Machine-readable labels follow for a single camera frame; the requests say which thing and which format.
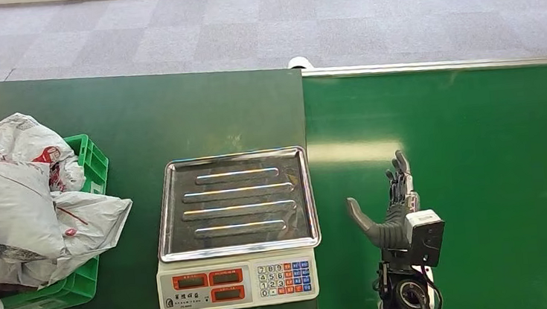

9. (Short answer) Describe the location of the white electronic price scale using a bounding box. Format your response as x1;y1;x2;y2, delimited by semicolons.
154;246;322;309

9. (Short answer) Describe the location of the steel scale tray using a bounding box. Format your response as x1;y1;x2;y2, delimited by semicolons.
148;144;324;265

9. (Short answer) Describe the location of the white courier bag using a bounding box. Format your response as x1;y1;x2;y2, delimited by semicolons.
0;106;89;200
0;153;69;265
0;185;140;293

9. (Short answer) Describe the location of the silver conveyor side rail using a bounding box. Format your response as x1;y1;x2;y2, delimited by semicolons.
301;48;547;89

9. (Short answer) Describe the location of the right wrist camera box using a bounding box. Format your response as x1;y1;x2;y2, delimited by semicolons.
403;208;450;270

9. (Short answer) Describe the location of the green plastic crate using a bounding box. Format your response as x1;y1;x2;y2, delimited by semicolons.
0;132;123;309

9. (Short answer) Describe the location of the green conveyor belt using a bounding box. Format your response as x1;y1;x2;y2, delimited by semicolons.
298;55;547;309

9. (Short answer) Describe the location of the white conveyor roller end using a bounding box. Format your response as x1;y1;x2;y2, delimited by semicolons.
287;54;316;71

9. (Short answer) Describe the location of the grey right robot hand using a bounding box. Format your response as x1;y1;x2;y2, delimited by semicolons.
342;148;425;257

